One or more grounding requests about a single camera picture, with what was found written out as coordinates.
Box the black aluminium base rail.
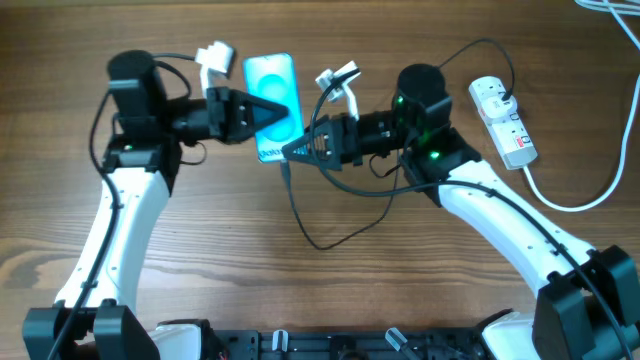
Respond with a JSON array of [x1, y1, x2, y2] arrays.
[[212, 327, 491, 360]]

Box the black USB charging cable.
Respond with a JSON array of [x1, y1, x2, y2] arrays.
[[279, 38, 518, 251]]

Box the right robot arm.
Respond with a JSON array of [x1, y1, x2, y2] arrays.
[[282, 64, 639, 359]]

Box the white power strip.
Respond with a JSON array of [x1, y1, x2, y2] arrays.
[[469, 76, 538, 170]]

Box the black right camera cable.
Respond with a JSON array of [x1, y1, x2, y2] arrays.
[[308, 68, 636, 360]]

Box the white cables at corner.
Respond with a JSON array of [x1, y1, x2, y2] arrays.
[[573, 0, 640, 39]]

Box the teal Galaxy smartphone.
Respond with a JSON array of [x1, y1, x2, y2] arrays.
[[243, 52, 304, 163]]

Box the white power strip cord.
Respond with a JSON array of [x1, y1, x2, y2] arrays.
[[522, 73, 640, 214]]

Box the black camera cable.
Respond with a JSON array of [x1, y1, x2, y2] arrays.
[[308, 68, 636, 360], [47, 52, 207, 360]]

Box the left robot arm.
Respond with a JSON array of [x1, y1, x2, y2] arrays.
[[22, 41, 288, 359]]

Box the black left camera cable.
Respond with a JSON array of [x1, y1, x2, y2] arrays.
[[47, 52, 207, 360]]

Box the white USB charger plug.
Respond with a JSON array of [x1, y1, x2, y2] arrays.
[[481, 95, 517, 121]]

